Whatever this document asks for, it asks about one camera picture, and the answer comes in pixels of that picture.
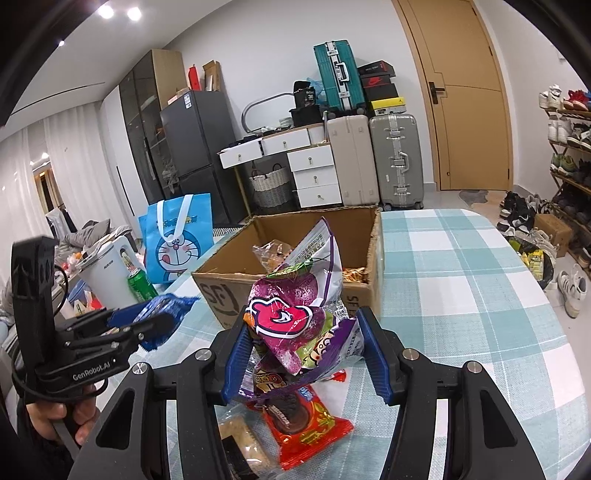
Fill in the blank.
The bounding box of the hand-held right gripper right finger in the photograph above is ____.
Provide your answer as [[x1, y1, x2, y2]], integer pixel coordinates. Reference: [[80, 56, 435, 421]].
[[355, 306, 557, 480]]

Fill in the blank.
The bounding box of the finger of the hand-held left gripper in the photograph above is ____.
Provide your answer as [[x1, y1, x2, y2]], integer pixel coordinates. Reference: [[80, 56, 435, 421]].
[[65, 314, 175, 358], [58, 307, 141, 342]]

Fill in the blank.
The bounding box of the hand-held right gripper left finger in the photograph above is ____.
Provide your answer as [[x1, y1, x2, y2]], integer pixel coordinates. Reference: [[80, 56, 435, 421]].
[[69, 314, 259, 480]]

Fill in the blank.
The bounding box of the blue snack packet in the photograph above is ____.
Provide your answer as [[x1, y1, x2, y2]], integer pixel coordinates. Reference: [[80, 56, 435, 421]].
[[104, 294, 200, 352]]

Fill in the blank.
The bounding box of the purple bear snack bag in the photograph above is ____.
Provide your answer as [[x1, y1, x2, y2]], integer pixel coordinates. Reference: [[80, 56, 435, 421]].
[[245, 217, 345, 377]]

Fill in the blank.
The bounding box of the clear cracker packet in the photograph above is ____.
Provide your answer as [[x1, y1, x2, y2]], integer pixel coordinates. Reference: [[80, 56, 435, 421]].
[[217, 413, 282, 480]]

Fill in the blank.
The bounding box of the red cookie packet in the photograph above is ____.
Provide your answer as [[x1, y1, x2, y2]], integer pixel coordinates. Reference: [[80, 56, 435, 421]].
[[245, 383, 354, 472]]

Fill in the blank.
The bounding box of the white noodle snack bag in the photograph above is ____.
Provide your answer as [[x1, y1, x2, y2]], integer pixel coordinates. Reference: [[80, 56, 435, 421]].
[[341, 265, 372, 284]]

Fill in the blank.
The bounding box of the clear bread packet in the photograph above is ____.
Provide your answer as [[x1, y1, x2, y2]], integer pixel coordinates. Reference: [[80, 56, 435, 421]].
[[252, 239, 296, 273]]

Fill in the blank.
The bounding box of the person's left forearm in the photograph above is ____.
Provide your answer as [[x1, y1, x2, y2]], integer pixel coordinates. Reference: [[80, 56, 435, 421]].
[[0, 388, 75, 480]]

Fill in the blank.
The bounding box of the person's left hand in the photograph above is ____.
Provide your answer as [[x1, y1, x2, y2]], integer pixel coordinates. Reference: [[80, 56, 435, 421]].
[[25, 381, 105, 446]]

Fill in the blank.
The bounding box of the green drink can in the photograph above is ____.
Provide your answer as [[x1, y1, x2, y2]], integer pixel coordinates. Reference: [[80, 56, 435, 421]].
[[127, 269, 159, 304]]

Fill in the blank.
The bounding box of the white electric appliance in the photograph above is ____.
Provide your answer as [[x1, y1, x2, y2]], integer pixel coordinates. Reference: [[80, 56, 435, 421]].
[[76, 235, 141, 310]]

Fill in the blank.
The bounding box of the blue cartoon tote bag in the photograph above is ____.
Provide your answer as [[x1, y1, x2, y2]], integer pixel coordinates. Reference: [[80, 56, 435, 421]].
[[139, 194, 214, 284]]

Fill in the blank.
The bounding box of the grey clothes pile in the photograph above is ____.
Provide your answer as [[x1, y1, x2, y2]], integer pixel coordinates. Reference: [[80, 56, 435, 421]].
[[62, 220, 132, 247]]

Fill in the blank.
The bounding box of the plaid tablecloth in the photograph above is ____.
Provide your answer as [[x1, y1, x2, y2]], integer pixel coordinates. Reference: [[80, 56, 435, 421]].
[[99, 209, 580, 480]]

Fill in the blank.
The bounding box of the white sheer curtain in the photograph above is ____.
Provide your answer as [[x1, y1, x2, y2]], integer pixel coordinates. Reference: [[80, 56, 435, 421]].
[[0, 104, 125, 259]]

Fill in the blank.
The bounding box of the white wardrobe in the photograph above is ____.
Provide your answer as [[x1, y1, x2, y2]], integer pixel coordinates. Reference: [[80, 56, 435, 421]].
[[99, 85, 148, 217]]

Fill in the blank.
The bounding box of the woven laundry basket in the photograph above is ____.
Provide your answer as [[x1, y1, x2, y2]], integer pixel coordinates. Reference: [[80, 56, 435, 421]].
[[249, 164, 295, 208]]

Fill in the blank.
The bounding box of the yellow plastic bag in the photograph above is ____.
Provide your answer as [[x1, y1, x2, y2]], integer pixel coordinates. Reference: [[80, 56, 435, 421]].
[[526, 249, 548, 282]]

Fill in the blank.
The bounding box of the dark glass cabinet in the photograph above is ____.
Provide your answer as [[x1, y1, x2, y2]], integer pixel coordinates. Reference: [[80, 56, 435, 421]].
[[119, 49, 188, 206]]

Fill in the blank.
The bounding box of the white drawer desk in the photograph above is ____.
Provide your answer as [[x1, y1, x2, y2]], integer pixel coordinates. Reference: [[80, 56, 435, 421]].
[[218, 126, 343, 208]]

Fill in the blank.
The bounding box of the dark grey refrigerator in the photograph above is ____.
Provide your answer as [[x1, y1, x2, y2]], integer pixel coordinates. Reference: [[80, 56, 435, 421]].
[[159, 90, 250, 227]]

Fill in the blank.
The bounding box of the silver suitcase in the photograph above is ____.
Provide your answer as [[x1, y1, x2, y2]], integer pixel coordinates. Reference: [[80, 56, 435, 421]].
[[368, 113, 424, 212]]

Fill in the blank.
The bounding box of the beige suitcase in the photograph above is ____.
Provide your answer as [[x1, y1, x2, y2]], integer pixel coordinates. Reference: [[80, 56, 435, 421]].
[[325, 113, 380, 208]]

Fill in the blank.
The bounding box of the white sneaker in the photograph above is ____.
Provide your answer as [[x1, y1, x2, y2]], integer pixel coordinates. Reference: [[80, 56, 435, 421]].
[[564, 274, 588, 319], [556, 269, 578, 301]]

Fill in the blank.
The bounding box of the pile of shoes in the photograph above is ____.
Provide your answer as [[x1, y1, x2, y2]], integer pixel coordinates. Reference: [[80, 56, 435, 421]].
[[496, 190, 561, 259]]

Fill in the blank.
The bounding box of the small brown cardboard box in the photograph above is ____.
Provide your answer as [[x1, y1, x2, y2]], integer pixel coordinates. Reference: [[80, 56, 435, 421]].
[[533, 213, 574, 257]]

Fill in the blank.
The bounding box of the arched mirror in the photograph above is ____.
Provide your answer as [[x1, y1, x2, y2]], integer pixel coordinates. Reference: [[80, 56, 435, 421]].
[[241, 92, 296, 134]]

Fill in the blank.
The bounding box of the black storage box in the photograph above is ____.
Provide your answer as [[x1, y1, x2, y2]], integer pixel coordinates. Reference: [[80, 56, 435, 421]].
[[290, 106, 326, 127]]

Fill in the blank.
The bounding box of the yellow black shoe box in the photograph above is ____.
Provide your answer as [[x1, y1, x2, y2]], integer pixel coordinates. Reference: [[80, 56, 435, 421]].
[[369, 97, 407, 116]]

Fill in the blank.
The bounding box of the brown cardboard piece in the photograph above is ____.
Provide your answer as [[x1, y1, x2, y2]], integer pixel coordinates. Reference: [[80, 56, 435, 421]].
[[202, 60, 222, 93]]

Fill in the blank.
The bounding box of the wooden door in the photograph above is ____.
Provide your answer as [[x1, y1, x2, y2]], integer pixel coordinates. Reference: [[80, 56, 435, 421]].
[[392, 0, 515, 192]]

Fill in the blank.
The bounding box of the wooden shoe rack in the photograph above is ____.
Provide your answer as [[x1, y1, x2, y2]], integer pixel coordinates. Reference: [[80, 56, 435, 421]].
[[538, 83, 591, 273]]

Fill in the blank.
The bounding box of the black printed carton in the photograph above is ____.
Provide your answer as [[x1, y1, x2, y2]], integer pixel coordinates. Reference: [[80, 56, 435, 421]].
[[293, 80, 319, 109]]

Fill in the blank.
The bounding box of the teal suitcase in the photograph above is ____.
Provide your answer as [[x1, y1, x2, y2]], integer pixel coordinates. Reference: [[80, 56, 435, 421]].
[[313, 41, 365, 114]]

